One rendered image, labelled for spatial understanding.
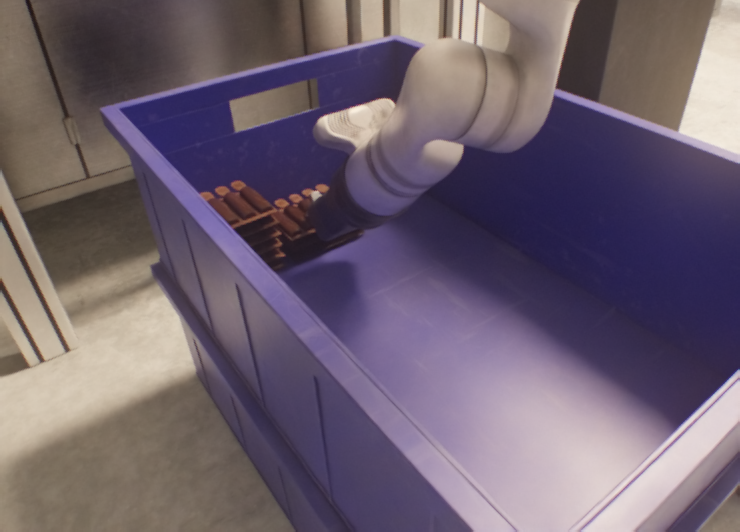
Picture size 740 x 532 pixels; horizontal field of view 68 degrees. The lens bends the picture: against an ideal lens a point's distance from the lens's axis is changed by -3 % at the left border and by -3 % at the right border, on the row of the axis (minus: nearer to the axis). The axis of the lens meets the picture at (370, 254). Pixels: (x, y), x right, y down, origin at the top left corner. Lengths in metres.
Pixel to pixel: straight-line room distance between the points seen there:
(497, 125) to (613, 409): 0.29
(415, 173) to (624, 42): 0.38
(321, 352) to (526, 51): 0.25
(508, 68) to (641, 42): 0.40
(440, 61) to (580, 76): 0.42
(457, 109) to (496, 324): 0.30
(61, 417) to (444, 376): 0.58
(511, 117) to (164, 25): 0.88
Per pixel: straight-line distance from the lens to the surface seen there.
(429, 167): 0.46
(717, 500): 0.55
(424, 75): 0.39
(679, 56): 0.86
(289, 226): 0.69
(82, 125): 1.20
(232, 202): 0.67
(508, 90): 0.40
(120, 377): 0.95
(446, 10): 1.11
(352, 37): 1.24
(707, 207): 0.57
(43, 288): 0.96
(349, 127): 0.55
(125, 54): 1.18
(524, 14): 0.39
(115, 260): 1.21
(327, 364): 0.29
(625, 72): 0.79
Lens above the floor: 0.64
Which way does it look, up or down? 36 degrees down
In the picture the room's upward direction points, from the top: 2 degrees counter-clockwise
